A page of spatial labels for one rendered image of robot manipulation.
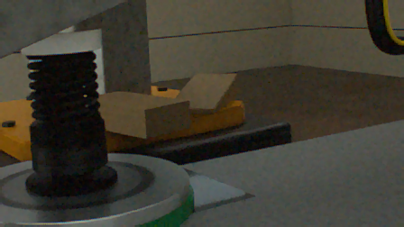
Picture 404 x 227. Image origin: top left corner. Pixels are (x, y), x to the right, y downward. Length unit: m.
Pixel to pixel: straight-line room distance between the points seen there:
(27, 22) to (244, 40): 7.45
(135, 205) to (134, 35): 0.87
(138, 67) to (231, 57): 6.45
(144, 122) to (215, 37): 6.64
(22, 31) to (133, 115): 0.61
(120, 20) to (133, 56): 0.09
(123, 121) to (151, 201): 0.58
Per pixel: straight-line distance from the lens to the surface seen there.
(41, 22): 0.49
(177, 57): 7.42
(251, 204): 0.59
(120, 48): 1.31
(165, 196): 0.54
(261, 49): 8.05
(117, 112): 1.11
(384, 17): 1.00
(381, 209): 0.58
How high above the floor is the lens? 1.02
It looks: 9 degrees down
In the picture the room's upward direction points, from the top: 4 degrees counter-clockwise
